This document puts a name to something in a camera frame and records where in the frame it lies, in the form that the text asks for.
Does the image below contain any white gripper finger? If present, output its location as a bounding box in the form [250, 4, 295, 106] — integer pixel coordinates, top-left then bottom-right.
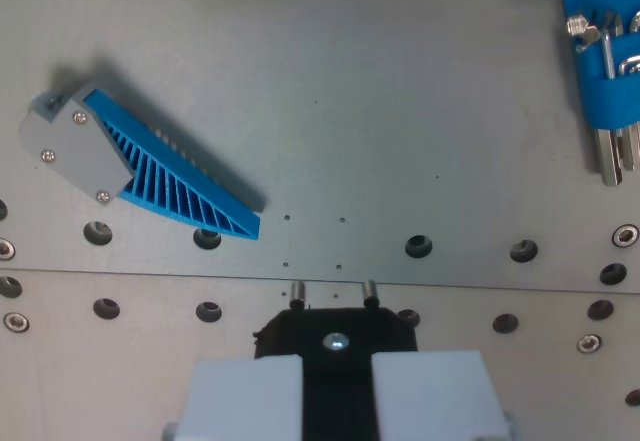
[177, 353, 305, 441]
[370, 349, 511, 441]

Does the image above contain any black two-pin plug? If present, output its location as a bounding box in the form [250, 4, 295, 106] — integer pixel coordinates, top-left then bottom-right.
[252, 279, 419, 441]

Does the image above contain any long silver hex key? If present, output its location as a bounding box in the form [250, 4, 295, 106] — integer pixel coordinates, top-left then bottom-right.
[596, 10, 626, 187]

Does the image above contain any blue grey finned wedge block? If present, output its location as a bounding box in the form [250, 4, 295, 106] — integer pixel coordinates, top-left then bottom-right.
[18, 79, 262, 240]

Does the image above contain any blue tool holder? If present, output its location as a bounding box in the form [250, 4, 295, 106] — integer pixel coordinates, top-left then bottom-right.
[553, 0, 640, 130]

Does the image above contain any silver bolt with nut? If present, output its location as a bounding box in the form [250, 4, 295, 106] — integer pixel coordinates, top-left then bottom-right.
[567, 13, 602, 53]

